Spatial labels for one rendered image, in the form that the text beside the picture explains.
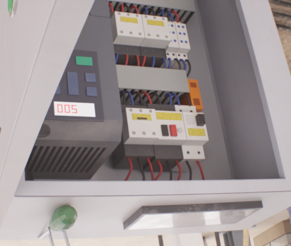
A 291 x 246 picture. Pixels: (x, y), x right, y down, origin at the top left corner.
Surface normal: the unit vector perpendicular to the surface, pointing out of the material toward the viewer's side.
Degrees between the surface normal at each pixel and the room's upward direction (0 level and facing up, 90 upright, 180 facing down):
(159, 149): 90
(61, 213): 88
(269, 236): 90
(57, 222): 60
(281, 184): 90
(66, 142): 0
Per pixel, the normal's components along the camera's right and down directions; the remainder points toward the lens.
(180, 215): 0.13, 0.91
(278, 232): -0.97, 0.03
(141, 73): 0.36, -0.43
